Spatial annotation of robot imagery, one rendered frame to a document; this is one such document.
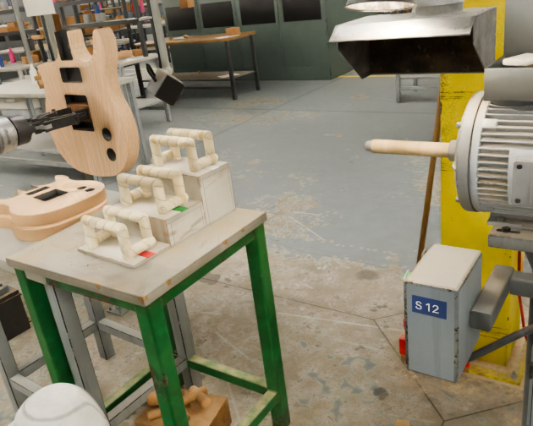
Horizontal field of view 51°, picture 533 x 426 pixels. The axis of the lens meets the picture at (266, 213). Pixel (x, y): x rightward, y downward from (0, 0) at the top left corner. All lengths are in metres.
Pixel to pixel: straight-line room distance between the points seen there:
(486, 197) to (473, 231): 1.16
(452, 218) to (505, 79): 1.26
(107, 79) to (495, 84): 0.92
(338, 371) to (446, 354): 1.56
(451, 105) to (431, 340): 1.27
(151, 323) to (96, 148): 0.50
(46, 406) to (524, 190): 0.96
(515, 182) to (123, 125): 0.94
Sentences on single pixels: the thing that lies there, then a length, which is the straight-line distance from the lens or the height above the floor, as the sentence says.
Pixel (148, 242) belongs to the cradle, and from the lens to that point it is 1.70.
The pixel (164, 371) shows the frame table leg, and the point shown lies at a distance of 1.65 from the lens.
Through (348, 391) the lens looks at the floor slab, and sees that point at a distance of 2.52.
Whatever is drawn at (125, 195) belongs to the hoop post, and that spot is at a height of 1.06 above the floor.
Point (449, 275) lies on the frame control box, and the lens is 1.06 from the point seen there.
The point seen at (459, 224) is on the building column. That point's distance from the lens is 2.36.
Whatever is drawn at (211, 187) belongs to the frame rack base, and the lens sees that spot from 1.82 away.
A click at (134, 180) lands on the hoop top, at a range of 1.78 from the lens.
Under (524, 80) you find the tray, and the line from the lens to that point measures 1.15.
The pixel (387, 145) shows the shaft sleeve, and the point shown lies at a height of 1.26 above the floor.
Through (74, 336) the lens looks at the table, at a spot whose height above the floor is 0.62.
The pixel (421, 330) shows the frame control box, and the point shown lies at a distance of 1.08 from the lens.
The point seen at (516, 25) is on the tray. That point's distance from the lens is 1.29.
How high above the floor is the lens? 1.65
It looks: 23 degrees down
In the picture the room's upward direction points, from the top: 8 degrees counter-clockwise
